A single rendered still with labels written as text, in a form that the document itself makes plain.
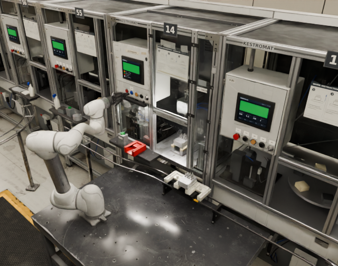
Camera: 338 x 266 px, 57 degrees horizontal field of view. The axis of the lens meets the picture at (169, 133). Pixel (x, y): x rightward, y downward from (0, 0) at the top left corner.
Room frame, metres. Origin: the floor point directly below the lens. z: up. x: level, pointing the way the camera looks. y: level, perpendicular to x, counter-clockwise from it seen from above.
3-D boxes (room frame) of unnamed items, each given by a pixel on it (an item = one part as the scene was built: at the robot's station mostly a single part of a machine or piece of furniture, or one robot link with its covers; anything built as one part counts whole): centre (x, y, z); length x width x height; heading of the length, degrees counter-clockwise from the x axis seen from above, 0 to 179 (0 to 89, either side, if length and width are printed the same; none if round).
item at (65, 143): (1.65, 0.63, 1.44); 0.18 x 0.14 x 0.13; 176
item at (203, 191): (1.96, -0.15, 0.84); 0.36 x 0.14 x 0.10; 50
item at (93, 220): (1.79, 0.56, 0.71); 0.22 x 0.18 x 0.06; 50
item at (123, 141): (2.49, 0.42, 0.97); 0.08 x 0.08 x 0.12; 50
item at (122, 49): (2.61, 0.25, 1.60); 0.42 x 0.29 x 0.46; 50
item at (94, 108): (2.20, 0.59, 1.41); 0.16 x 0.11 x 0.13; 140
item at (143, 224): (1.71, 0.16, 0.66); 1.50 x 1.06 x 0.04; 50
